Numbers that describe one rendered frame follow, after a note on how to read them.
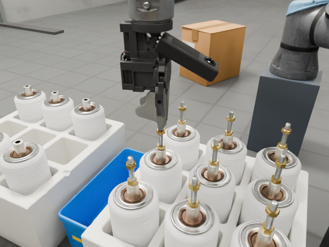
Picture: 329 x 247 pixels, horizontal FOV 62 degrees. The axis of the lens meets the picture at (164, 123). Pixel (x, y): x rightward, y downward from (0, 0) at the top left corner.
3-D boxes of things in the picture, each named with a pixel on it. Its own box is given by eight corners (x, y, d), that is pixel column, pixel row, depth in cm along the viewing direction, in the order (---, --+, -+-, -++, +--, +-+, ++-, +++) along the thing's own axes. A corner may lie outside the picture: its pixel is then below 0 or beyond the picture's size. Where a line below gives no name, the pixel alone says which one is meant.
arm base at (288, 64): (273, 62, 102) (279, 35, 97) (318, 68, 96) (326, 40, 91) (265, 75, 91) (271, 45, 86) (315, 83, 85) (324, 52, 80)
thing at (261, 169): (268, 236, 65) (286, 178, 55) (237, 210, 71) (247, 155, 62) (291, 216, 69) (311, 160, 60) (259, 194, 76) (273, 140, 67)
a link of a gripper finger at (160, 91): (157, 108, 54) (157, 65, 50) (166, 108, 54) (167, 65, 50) (153, 119, 50) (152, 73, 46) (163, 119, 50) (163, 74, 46)
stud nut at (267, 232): (269, 237, 40) (270, 234, 40) (258, 230, 41) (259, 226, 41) (275, 229, 41) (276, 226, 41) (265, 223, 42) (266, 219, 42)
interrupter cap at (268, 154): (284, 175, 57) (285, 172, 56) (254, 157, 62) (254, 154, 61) (303, 160, 60) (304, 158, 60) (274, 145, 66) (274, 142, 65)
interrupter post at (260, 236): (266, 254, 41) (270, 239, 40) (251, 243, 43) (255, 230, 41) (273, 244, 43) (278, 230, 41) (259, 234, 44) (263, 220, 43)
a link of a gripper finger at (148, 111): (138, 128, 57) (136, 86, 52) (166, 130, 56) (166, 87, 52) (134, 135, 54) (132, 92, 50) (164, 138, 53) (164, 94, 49)
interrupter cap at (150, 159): (178, 171, 58) (178, 168, 57) (142, 171, 58) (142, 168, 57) (177, 150, 64) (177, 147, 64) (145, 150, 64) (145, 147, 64)
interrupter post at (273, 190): (281, 194, 52) (285, 182, 50) (273, 200, 51) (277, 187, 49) (270, 187, 53) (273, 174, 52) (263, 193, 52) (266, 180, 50)
